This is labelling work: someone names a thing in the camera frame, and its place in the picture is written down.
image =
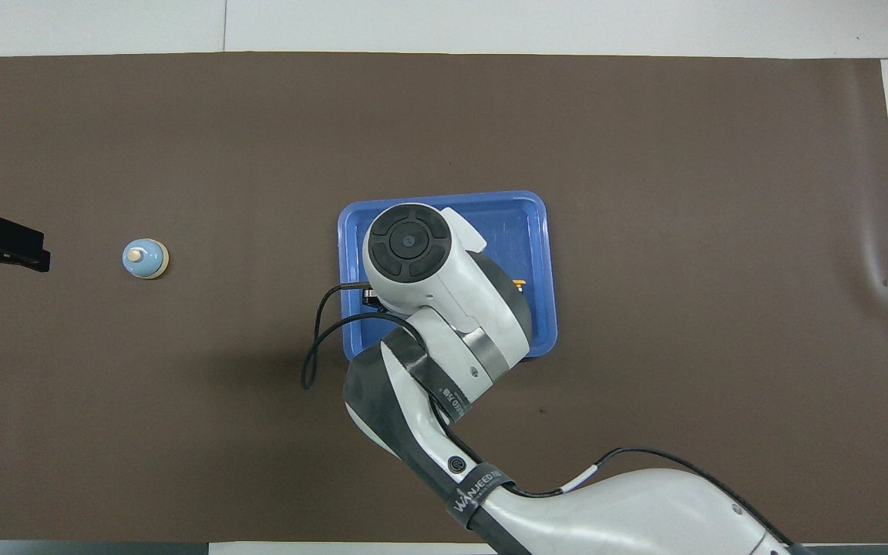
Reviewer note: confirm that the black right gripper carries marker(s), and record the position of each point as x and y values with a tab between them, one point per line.
377	298

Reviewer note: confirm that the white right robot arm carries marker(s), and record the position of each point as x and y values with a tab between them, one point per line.
444	285

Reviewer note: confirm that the light blue call bell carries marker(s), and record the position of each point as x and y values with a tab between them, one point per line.
147	260

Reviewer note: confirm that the blue plastic tray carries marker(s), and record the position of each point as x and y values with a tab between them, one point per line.
517	231

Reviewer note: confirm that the brown table mat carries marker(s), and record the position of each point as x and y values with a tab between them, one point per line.
182	447

